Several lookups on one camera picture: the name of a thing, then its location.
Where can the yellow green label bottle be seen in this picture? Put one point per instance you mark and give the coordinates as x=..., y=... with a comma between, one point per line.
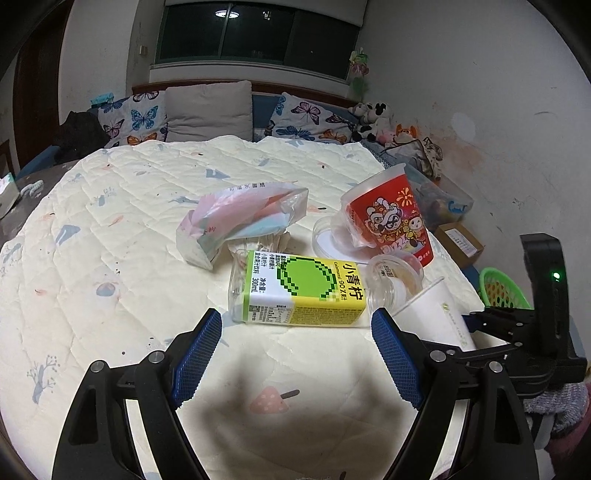
x=300, y=281

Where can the dark window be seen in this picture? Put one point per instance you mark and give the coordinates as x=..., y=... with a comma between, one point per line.
x=258, y=37

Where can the green plastic basket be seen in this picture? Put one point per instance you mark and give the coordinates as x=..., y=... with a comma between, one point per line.
x=496, y=288

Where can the brown cardboard box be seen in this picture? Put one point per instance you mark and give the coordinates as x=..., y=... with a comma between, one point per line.
x=461, y=242

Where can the dark brown door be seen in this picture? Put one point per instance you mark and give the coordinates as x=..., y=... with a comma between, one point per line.
x=37, y=83

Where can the pastel plastic tissue packet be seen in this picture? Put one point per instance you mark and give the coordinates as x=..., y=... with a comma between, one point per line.
x=231, y=212

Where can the white paper cup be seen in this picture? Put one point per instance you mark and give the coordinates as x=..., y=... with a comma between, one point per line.
x=434, y=314

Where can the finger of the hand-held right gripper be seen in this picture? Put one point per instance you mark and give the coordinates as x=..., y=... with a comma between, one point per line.
x=489, y=319
x=496, y=351

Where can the clear plastic storage bin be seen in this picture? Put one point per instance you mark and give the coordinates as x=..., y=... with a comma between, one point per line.
x=443, y=203

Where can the colourful hanging decoration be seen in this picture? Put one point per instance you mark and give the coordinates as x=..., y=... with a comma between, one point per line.
x=359, y=69

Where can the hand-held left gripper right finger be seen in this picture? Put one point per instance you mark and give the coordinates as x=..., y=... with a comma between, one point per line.
x=397, y=360

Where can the pink orange plush toy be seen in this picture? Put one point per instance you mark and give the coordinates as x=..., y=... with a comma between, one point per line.
x=401, y=134

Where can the red printed plastic cup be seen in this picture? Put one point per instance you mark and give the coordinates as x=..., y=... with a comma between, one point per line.
x=392, y=221

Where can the butterfly print pillow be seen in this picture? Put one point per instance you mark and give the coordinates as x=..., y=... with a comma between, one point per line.
x=304, y=115
x=138, y=117

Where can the grey pillow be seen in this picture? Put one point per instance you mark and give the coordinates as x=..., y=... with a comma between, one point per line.
x=207, y=110

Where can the person's pink clothing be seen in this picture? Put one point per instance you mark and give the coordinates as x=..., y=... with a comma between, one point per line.
x=568, y=454

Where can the black white cow plush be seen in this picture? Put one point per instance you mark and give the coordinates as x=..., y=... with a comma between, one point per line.
x=369, y=117

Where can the black clothing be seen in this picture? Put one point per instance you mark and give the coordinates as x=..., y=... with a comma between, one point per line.
x=81, y=134

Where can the white quilted printed blanket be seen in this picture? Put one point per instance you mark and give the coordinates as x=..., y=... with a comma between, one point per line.
x=138, y=207

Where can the tissue box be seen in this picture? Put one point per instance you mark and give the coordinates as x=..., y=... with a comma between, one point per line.
x=7, y=194

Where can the clear plastic lid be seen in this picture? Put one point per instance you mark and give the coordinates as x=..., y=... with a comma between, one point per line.
x=323, y=240

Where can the wooden headboard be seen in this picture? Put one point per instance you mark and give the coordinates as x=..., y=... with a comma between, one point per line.
x=147, y=86

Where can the small clear plastic cup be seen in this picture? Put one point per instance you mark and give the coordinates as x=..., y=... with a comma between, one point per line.
x=397, y=277

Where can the person's right hand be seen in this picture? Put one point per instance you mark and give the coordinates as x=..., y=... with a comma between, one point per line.
x=556, y=408

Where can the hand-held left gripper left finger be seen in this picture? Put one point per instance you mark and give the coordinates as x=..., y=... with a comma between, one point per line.
x=198, y=360

